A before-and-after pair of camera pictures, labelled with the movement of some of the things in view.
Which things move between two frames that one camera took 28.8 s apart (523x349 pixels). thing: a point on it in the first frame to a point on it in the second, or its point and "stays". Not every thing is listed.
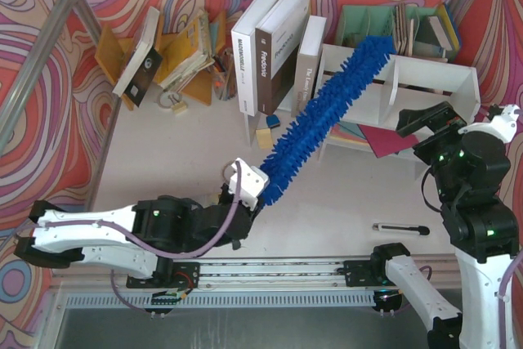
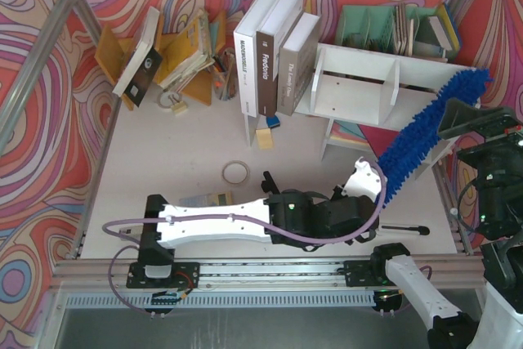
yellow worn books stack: x=189 y=52 stays
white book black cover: x=145 y=64 stays
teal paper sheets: x=350 y=132 stays
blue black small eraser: x=272 y=121 stays
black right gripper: x=431 y=141 to x=484 y=128
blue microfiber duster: x=345 y=86 to x=417 y=137
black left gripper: x=253 y=210 to x=368 y=212
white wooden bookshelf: x=405 y=85 stays
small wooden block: x=265 y=138 stays
